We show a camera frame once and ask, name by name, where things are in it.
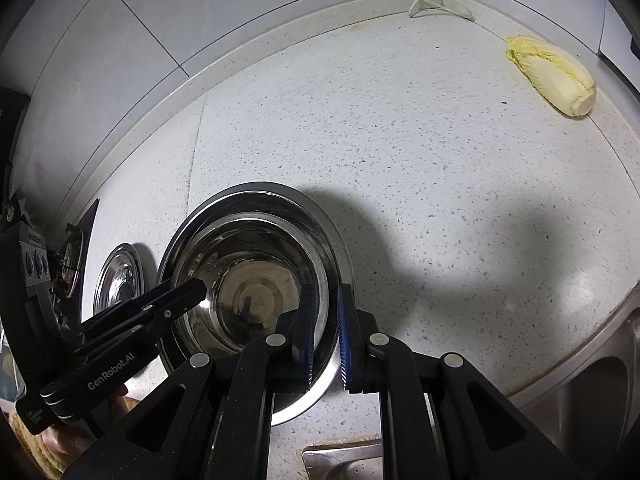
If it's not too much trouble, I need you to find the black glass gas stove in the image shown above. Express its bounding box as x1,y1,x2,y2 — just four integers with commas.
50,199,101,321

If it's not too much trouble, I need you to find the white microwave oven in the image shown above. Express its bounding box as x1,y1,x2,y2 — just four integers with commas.
597,0,640,81

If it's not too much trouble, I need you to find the person's left hand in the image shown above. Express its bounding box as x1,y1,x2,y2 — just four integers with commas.
42,394,139,463

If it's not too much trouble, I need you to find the large steel plate with label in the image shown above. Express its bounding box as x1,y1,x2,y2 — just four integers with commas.
156,182,353,428

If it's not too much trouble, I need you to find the napa cabbage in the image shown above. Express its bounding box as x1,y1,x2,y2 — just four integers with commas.
506,36,597,119

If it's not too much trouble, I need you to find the medium steel bowl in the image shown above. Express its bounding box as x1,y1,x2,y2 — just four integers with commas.
197,232,321,356

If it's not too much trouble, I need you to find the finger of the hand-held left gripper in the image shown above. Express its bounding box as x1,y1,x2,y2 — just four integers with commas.
79,281,177,337
74,278,208,357

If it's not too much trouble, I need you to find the gas burner with grate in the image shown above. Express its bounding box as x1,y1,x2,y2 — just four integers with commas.
52,227,83,296

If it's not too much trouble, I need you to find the steel sink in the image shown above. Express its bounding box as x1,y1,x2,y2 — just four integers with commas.
300,310,640,480

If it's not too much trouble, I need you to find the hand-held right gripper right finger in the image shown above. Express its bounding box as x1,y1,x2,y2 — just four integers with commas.
337,284,583,480

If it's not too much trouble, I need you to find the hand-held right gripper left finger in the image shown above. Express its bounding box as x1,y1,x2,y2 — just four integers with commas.
62,284,318,480

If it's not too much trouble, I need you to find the large steel bowl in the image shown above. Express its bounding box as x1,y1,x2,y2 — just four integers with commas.
171,211,333,361

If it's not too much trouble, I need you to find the medium steel plate with label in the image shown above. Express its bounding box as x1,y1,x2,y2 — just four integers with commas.
93,243,146,318

